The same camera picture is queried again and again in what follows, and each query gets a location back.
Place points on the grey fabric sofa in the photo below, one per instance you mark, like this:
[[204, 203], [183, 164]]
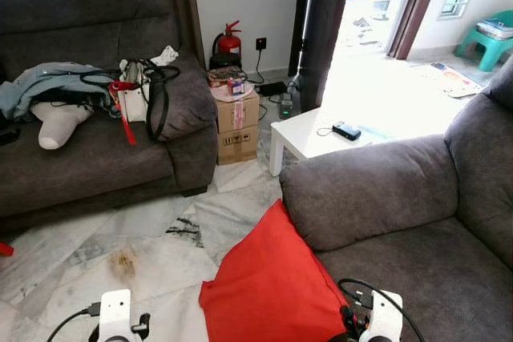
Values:
[[417, 278], [96, 174]]

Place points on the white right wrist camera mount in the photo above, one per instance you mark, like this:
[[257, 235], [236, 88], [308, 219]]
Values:
[[386, 318]]

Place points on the small blue red box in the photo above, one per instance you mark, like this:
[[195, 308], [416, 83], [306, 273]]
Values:
[[236, 86]]

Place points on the grey power strip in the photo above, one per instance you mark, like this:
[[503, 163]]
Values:
[[286, 106]]

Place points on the white cloth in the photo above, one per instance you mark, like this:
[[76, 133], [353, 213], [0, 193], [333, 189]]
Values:
[[166, 56]]

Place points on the teal plastic stool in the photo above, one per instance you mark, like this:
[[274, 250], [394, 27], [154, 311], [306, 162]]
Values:
[[489, 47]]

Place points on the brown patterned snack packet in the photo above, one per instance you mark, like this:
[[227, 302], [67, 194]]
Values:
[[220, 75]]

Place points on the small red object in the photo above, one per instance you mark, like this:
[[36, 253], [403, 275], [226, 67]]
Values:
[[5, 249]]

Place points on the cardboard box with arrow marks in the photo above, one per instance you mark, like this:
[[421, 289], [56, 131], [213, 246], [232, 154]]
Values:
[[239, 148]]

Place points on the cardboard box with pink tape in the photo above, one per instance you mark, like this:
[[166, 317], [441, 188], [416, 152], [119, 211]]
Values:
[[248, 114]]

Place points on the black wall socket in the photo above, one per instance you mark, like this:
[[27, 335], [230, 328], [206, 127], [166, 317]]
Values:
[[260, 43]]

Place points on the small black device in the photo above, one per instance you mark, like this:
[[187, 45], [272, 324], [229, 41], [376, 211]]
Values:
[[346, 130]]

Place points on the black power adapter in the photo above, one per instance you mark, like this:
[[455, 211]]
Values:
[[272, 88]]

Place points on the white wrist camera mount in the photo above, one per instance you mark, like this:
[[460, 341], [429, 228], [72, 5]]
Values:
[[114, 314], [386, 318]]

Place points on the beige stuffed cushion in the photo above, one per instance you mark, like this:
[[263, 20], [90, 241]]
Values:
[[56, 126]]

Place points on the grey-blue jacket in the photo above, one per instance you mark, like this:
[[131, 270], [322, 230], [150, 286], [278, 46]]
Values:
[[48, 82]]

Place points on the stack of books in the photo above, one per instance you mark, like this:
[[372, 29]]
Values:
[[495, 30]]

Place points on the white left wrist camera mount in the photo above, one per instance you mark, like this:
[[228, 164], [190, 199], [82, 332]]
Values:
[[114, 314]]

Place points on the dark door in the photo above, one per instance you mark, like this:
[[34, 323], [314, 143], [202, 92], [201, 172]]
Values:
[[321, 30]]

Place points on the white low table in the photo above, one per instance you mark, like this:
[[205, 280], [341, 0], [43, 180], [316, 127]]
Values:
[[309, 138]]

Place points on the pink plastic bag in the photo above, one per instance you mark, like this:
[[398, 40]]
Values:
[[240, 96]]

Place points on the printed floor mat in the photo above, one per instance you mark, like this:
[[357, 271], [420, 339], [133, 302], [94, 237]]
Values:
[[461, 82]]

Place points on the red pillow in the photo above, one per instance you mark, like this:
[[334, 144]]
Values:
[[268, 286]]

